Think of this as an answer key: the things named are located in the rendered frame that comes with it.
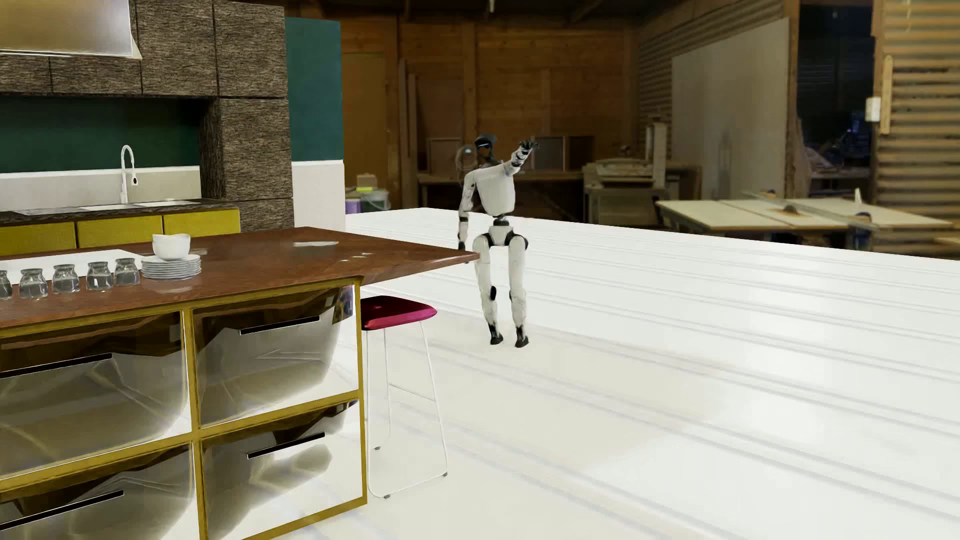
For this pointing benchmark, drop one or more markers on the dark robot head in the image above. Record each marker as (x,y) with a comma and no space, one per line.
(485,147)

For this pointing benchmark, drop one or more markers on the white right robot leg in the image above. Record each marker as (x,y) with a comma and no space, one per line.
(484,281)

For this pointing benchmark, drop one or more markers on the white robot leg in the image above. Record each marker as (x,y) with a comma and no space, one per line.
(517,281)
(484,281)

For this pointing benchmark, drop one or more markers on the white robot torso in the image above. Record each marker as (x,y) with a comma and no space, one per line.
(496,193)

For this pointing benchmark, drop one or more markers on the long wooden workbench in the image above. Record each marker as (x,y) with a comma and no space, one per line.
(442,180)

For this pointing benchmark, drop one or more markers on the white left robot leg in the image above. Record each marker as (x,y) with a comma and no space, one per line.
(517,281)

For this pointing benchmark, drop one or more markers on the red seat bar stool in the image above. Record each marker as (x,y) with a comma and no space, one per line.
(394,311)

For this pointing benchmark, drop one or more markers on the white and green bucket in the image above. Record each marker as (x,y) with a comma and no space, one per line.
(375,200)

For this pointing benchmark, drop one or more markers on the grey workshop machine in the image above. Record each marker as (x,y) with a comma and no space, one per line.
(626,187)

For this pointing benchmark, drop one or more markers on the purple bucket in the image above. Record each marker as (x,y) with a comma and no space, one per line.
(352,204)

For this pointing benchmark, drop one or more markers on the large white board panel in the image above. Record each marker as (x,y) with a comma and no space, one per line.
(727,112)

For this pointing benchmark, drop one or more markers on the wooden top kitchen island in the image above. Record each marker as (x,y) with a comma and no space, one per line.
(247,337)

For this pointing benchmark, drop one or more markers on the light wood workbench table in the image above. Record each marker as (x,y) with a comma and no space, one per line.
(787,215)

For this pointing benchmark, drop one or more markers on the white ceramic bowl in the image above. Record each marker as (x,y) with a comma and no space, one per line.
(171,245)

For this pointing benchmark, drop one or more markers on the stack of white plates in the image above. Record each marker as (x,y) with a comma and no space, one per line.
(171,268)

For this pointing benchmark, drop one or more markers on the built-in kitchen sink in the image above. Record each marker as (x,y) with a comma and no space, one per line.
(139,204)

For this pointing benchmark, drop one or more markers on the clear drinking glass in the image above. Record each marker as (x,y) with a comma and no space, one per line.
(65,279)
(126,272)
(99,277)
(32,284)
(3,286)

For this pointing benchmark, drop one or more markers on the white curved faucet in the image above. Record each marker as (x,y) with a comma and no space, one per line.
(126,169)

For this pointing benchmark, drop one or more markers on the yellow front kitchen counter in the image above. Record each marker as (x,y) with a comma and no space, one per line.
(112,229)

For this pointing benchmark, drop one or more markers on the steel range hood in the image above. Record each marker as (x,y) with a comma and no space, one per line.
(67,30)

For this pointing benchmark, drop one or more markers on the white wall switch box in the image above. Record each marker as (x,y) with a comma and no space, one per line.
(872,109)

